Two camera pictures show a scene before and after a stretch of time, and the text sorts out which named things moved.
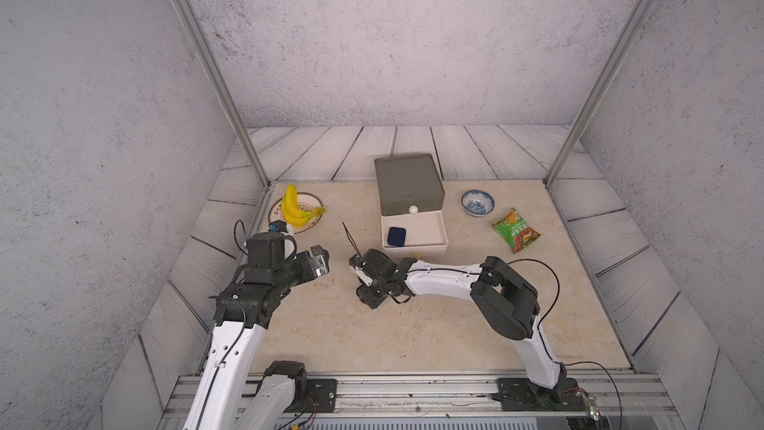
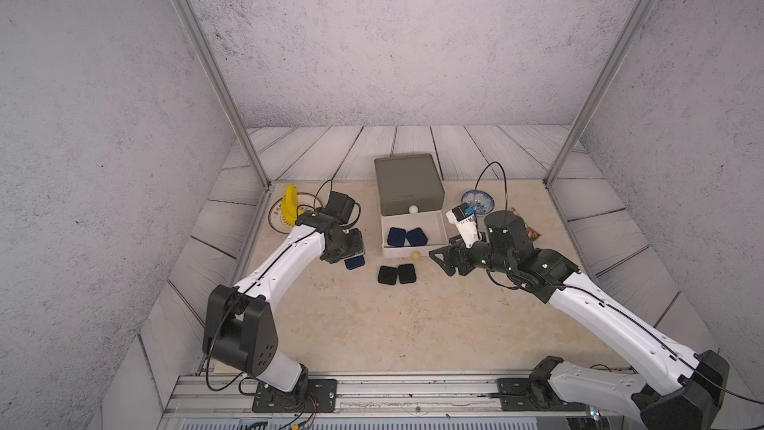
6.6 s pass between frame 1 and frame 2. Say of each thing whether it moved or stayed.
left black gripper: moved
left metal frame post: stayed
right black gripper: moved
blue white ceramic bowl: stayed
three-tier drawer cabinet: stayed
